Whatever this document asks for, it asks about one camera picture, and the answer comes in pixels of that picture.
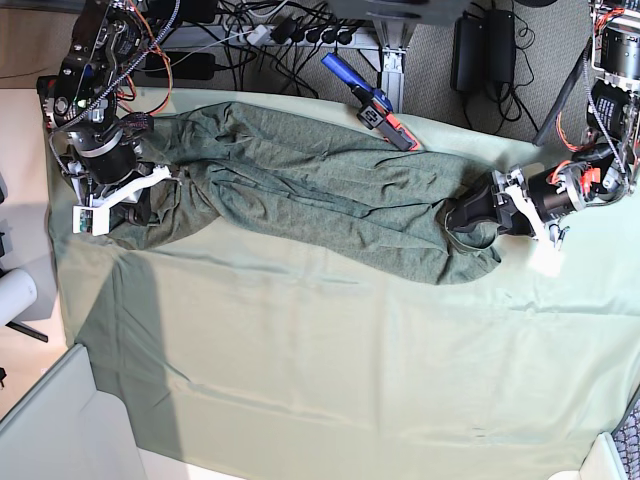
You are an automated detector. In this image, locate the blue bar clamp centre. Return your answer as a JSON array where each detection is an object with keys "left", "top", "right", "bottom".
[{"left": 321, "top": 52, "right": 421, "bottom": 152}]

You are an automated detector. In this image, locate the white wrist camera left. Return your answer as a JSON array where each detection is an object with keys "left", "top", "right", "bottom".
[{"left": 492, "top": 167, "right": 568, "bottom": 278}]

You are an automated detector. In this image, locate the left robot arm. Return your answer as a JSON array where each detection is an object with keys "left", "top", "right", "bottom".
[{"left": 446, "top": 1, "right": 639, "bottom": 247}]

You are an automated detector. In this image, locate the black power adapter pair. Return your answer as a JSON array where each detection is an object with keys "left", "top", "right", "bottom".
[
  {"left": 450, "top": 16, "right": 486, "bottom": 93},
  {"left": 486, "top": 9, "right": 516, "bottom": 84}
]

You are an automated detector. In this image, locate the black power adapter pair left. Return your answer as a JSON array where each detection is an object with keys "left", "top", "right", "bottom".
[{"left": 450, "top": 16, "right": 486, "bottom": 93}]

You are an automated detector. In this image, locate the black power strip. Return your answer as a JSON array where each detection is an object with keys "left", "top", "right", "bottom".
[{"left": 229, "top": 19, "right": 379, "bottom": 50}]

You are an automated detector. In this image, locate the black power brick left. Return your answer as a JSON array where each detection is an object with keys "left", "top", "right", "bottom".
[{"left": 141, "top": 51, "right": 217, "bottom": 81}]

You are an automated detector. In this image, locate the patterned grey basket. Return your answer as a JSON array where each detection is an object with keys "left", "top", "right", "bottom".
[{"left": 612, "top": 392, "right": 640, "bottom": 480}]

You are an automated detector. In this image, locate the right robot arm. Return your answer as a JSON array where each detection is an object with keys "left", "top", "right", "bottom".
[{"left": 37, "top": 1, "right": 181, "bottom": 236}]

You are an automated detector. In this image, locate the white cylinder roll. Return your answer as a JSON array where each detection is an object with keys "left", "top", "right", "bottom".
[{"left": 0, "top": 269, "right": 38, "bottom": 326}]

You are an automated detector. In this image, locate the blue bar clamp left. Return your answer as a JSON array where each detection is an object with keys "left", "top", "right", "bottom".
[{"left": 36, "top": 75, "right": 70, "bottom": 133}]

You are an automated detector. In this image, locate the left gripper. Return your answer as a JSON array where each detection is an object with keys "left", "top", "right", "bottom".
[{"left": 446, "top": 169, "right": 585, "bottom": 239}]

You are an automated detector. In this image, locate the light green bin left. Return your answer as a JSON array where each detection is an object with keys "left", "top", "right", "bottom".
[{"left": 1, "top": 345, "right": 147, "bottom": 479}]

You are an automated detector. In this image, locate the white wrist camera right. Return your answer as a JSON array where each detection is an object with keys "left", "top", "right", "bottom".
[{"left": 72, "top": 166, "right": 172, "bottom": 236}]

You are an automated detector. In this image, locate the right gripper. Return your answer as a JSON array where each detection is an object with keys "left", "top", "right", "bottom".
[{"left": 69, "top": 132, "right": 152, "bottom": 225}]

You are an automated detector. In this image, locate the blue bar clamp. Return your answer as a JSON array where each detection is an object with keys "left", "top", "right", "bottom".
[
  {"left": 36, "top": 75, "right": 70, "bottom": 133},
  {"left": 321, "top": 52, "right": 421, "bottom": 152}
]

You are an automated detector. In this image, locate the black power adapter pair right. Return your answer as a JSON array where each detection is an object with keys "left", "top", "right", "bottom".
[{"left": 486, "top": 9, "right": 516, "bottom": 84}]

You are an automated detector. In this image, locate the green long-sleeve T-shirt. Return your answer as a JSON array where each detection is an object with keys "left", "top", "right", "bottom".
[{"left": 110, "top": 102, "right": 501, "bottom": 285}]

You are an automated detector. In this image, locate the aluminium frame leg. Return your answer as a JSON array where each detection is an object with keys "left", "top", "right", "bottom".
[{"left": 373, "top": 20, "right": 416, "bottom": 113}]

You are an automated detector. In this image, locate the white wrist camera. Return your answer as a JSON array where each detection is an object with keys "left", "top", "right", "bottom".
[
  {"left": 492, "top": 167, "right": 568, "bottom": 278},
  {"left": 72, "top": 166, "right": 172, "bottom": 236}
]

